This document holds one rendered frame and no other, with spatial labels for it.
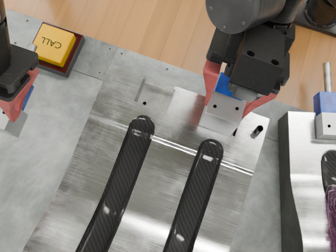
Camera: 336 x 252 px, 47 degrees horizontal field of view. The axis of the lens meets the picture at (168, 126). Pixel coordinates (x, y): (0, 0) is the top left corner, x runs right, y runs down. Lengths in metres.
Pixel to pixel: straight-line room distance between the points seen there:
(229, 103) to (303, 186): 0.18
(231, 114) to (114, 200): 0.21
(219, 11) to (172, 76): 0.33
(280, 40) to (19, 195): 0.47
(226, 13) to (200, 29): 0.36
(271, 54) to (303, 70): 0.36
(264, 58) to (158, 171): 0.26
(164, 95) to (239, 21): 0.27
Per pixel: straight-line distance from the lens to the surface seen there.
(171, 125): 0.58
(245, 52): 0.39
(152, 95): 0.62
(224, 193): 0.57
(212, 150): 0.58
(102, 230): 0.56
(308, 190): 0.63
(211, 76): 0.49
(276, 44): 0.42
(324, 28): 0.80
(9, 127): 0.56
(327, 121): 0.64
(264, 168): 0.68
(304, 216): 0.61
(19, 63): 0.49
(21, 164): 0.70
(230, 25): 0.39
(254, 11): 0.37
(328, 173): 0.66
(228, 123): 0.54
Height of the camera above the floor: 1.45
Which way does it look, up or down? 75 degrees down
